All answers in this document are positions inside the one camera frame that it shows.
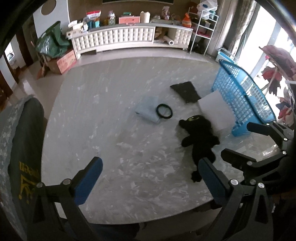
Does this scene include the black plush toy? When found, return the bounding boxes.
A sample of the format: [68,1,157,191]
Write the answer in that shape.
[179,115,220,182]

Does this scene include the blue plastic laundry basket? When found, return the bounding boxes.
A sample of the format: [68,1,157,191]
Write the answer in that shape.
[211,60,276,137]

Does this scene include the white cloth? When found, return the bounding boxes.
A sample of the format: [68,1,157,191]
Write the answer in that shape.
[198,90,235,137]

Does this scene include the dark green square cloth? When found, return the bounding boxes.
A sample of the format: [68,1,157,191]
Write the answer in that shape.
[170,81,201,103]

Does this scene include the black hair band ring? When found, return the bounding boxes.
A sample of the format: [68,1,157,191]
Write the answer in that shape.
[155,103,174,120]

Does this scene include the light blue cloth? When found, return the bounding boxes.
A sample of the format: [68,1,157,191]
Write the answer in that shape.
[135,96,160,123]

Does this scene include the wooden clothes rack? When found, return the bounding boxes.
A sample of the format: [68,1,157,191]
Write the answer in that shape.
[260,45,295,128]

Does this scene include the dark chair with cloth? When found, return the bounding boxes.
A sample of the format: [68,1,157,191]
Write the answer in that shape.
[1,95,44,240]

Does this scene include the blue white plastic bin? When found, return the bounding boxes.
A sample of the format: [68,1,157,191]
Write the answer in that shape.
[216,48,238,64]

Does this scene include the pink cardboard box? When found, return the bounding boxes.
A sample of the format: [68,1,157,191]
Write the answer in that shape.
[47,50,77,74]

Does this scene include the patterned window curtain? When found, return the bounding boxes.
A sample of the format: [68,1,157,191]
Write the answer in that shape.
[228,0,256,56]

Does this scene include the white paper roll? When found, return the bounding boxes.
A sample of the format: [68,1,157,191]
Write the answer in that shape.
[163,36,174,46]

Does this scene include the white metal shelf rack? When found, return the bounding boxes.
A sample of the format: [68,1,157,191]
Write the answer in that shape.
[188,10,219,55]

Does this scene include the standing air conditioner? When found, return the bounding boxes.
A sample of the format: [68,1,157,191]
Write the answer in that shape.
[207,0,238,57]

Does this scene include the white tufted TV cabinet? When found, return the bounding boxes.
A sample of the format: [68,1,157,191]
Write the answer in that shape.
[66,23,193,59]

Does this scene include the green plastic bag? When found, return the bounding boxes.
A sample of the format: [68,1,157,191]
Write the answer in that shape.
[35,21,70,59]

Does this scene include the orange bag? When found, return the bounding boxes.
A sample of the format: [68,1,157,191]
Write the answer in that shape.
[182,13,192,28]

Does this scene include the white plastic bags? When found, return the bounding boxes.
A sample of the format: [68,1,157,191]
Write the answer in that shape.
[197,0,218,20]

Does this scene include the white plastic jug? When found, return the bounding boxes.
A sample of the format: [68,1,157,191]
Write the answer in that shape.
[140,11,151,24]

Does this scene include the pink drawer box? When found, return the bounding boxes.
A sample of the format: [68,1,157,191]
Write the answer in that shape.
[118,16,140,24]

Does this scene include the brown round wall disc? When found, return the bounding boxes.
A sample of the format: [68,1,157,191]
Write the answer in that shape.
[41,0,57,16]

